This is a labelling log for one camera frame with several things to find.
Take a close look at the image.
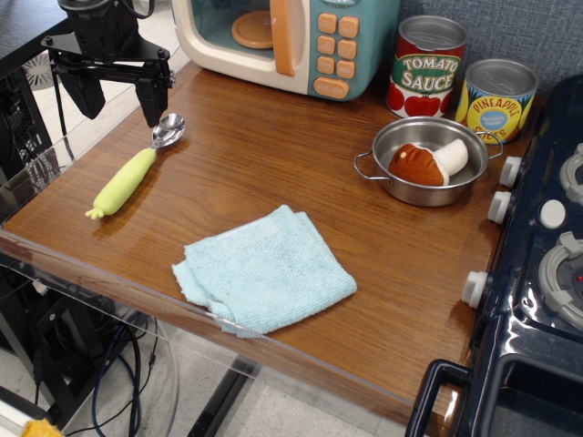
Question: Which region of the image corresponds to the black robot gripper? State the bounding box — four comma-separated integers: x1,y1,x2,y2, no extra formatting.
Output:
42,1,175,127

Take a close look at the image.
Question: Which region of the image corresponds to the spoon with green handle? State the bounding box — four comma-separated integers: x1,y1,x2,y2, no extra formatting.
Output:
85,113,186,220

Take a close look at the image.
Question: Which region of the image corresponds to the brown white plush mushroom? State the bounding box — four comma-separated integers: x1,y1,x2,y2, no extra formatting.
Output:
388,139,468,187

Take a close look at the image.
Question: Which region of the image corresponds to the silver metal pot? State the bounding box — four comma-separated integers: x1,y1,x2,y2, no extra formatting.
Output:
353,117,505,207

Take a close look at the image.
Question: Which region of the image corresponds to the black side desk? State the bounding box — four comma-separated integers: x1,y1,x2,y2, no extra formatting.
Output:
1,1,71,182

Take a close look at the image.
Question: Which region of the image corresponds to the toy microwave teal cream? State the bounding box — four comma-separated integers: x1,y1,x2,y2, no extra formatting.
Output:
171,0,400,101

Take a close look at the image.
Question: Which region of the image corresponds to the light blue folded cloth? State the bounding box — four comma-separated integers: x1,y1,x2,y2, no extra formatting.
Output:
172,205,357,339

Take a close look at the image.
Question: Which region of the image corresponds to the tomato sauce can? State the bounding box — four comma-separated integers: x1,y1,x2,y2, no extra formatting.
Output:
386,15,468,117

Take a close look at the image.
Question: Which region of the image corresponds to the black table leg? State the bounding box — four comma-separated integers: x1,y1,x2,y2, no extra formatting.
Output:
187,369,255,437

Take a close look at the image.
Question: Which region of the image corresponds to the yellow sponge object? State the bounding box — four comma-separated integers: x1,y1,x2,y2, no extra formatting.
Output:
20,419,63,437

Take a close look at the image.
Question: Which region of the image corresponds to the pineapple slices can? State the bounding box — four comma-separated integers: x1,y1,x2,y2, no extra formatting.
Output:
455,58,539,145

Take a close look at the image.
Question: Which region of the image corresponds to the white stove knob middle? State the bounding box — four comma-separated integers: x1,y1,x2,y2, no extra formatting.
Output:
487,191,512,225

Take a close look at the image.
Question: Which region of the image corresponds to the white stove knob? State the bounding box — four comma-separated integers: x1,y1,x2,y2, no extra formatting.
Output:
487,191,512,225
499,157,522,188
462,271,488,310

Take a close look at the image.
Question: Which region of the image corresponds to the white stove knob top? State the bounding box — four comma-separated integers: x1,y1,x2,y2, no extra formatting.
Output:
499,157,522,188

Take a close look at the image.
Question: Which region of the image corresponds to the white stove knob bottom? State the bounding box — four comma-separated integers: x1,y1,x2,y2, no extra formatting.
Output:
462,271,488,310

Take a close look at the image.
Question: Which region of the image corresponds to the dark blue toy stove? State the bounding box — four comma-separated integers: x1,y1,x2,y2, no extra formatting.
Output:
406,76,582,436

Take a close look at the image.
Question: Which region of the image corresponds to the black cable under table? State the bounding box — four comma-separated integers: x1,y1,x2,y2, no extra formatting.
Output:
67,318,160,437

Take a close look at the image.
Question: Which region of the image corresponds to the blue cable under table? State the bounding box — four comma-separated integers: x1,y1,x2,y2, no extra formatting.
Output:
90,313,143,437

